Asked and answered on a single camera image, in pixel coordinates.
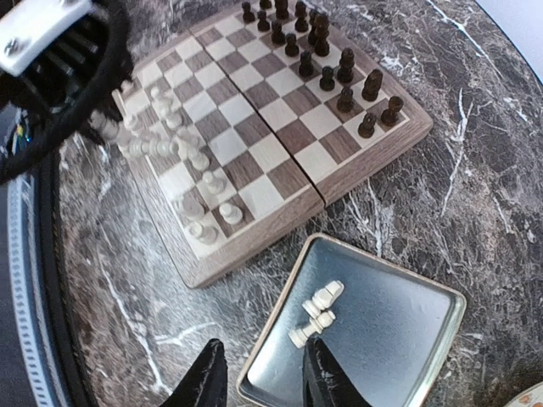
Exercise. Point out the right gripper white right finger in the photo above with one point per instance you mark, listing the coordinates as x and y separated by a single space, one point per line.
324 382

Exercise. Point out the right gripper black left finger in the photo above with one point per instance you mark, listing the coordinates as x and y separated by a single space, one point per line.
205 383

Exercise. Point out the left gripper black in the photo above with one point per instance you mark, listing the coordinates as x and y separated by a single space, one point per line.
60 61

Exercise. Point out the white chess piece tall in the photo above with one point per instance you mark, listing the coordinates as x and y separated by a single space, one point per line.
110 130

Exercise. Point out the white pawn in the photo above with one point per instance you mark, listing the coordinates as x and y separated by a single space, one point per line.
231 213

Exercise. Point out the white knight chess piece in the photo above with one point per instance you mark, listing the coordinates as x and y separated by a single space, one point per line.
189 208

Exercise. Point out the white rook chess piece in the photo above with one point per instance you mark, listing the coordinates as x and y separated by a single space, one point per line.
202 233

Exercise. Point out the white bishop chess piece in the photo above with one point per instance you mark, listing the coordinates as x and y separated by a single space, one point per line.
214 184

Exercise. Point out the wooden chess board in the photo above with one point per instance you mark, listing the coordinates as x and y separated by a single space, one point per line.
291 114

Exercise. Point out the white piece in tray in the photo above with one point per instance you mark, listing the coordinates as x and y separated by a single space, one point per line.
323 298

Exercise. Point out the metal tray wood rim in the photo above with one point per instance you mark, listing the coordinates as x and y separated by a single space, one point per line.
392 332

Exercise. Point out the beige decorated ceramic plate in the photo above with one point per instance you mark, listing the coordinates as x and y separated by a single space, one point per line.
531 397

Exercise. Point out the white slotted cable duct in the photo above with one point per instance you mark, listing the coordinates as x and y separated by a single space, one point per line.
31 318

